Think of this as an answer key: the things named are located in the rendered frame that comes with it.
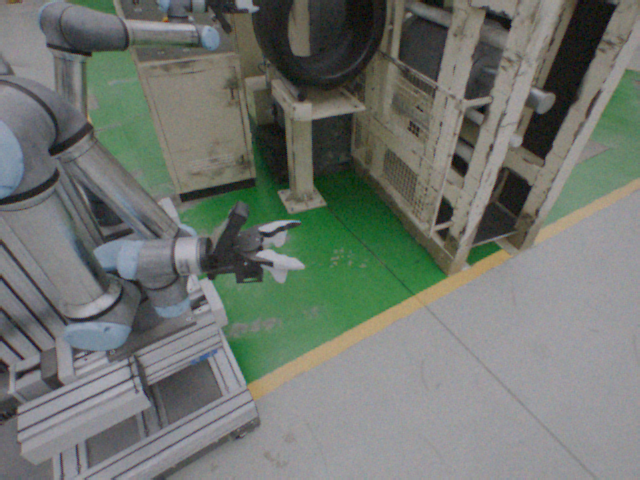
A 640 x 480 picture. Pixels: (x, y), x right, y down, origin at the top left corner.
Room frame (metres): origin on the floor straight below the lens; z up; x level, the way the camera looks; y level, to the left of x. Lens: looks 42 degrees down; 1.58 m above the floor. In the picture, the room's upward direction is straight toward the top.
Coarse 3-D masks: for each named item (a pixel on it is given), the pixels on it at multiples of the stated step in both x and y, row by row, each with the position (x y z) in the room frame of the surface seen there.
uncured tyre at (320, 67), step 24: (264, 0) 1.67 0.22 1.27; (288, 0) 1.64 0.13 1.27; (360, 0) 2.03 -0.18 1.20; (384, 0) 1.81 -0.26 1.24; (264, 24) 1.65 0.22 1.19; (360, 24) 2.02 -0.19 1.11; (384, 24) 1.82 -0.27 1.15; (264, 48) 1.69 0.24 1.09; (288, 48) 1.63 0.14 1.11; (336, 48) 2.01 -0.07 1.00; (360, 48) 1.94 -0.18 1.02; (288, 72) 1.65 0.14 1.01; (312, 72) 1.93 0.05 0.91; (336, 72) 1.90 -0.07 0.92; (360, 72) 1.78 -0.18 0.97
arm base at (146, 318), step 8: (144, 304) 0.59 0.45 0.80; (136, 312) 0.58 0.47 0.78; (144, 312) 0.58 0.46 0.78; (152, 312) 0.59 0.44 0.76; (136, 320) 0.57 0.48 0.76; (144, 320) 0.57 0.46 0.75; (152, 320) 0.58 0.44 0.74; (160, 320) 0.59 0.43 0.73; (136, 328) 0.56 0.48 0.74; (144, 328) 0.57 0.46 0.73; (152, 328) 0.57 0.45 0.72
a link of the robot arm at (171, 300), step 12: (180, 276) 0.52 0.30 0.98; (144, 288) 0.50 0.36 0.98; (156, 288) 0.48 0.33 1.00; (168, 288) 0.49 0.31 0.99; (180, 288) 0.51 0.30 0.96; (156, 300) 0.48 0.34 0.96; (168, 300) 0.48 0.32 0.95; (180, 300) 0.50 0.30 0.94; (168, 312) 0.48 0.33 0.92; (180, 312) 0.49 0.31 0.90
